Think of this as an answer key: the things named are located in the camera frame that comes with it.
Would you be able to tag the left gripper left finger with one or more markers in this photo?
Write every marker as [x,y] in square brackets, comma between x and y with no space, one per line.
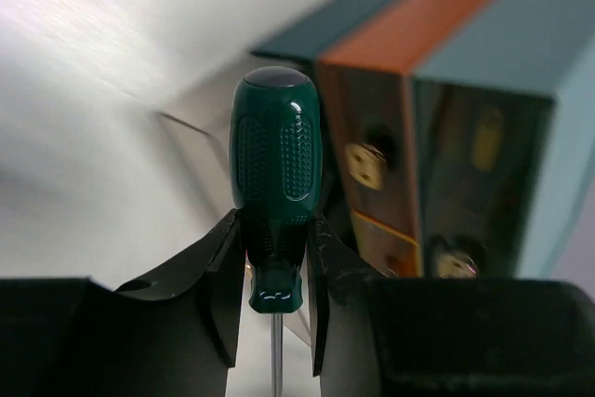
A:
[173,331]

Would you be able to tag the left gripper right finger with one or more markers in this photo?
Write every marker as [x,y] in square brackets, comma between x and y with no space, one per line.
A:
[372,335]

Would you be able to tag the large green-handled screwdriver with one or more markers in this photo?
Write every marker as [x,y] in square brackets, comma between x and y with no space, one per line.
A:
[276,172]

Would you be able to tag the right middle amber drawer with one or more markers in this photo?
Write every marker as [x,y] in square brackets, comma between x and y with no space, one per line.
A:
[391,252]

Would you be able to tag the teal drawer cabinet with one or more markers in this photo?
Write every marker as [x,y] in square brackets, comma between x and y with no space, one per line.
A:
[541,47]

